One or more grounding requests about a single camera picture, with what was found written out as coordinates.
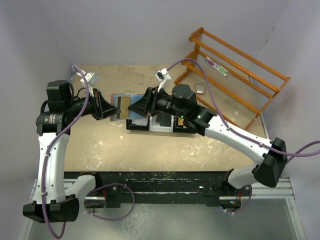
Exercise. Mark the white bin with black cards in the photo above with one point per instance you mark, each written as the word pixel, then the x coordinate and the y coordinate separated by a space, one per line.
pixel 155 127

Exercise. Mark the orange wooden rack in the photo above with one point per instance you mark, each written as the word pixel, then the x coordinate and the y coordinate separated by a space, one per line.
pixel 241 97

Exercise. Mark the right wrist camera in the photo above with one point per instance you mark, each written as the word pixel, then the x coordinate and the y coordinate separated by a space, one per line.
pixel 164 79

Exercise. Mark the silver cards pile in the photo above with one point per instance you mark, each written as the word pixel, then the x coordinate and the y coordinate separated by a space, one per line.
pixel 140 122

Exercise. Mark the markers on rack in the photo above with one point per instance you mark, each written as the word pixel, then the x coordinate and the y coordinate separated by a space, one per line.
pixel 218 67

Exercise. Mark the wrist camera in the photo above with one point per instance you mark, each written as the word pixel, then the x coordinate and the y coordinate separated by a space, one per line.
pixel 164 79
pixel 91 78

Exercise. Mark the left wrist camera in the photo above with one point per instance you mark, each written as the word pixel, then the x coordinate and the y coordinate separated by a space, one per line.
pixel 91 78

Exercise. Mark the black cards pile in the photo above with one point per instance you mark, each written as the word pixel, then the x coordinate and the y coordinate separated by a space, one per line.
pixel 164 120

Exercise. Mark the black bin with silver cards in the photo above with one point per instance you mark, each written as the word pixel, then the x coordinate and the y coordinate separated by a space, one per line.
pixel 131 127

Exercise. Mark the gold credit card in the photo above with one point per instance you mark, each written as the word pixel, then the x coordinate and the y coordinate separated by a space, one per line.
pixel 122 103

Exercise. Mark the black bin with gold cards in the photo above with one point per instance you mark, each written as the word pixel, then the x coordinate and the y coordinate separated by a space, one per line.
pixel 181 130

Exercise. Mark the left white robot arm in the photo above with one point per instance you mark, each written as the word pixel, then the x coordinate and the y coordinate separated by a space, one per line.
pixel 51 202

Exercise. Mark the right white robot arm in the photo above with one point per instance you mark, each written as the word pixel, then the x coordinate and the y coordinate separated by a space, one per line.
pixel 268 156

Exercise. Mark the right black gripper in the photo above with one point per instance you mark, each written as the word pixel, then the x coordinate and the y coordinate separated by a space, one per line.
pixel 148 102

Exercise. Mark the gold cards pile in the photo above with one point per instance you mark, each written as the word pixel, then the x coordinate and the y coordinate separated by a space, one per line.
pixel 180 123

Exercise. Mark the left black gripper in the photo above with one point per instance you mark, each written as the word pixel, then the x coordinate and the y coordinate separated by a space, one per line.
pixel 102 109

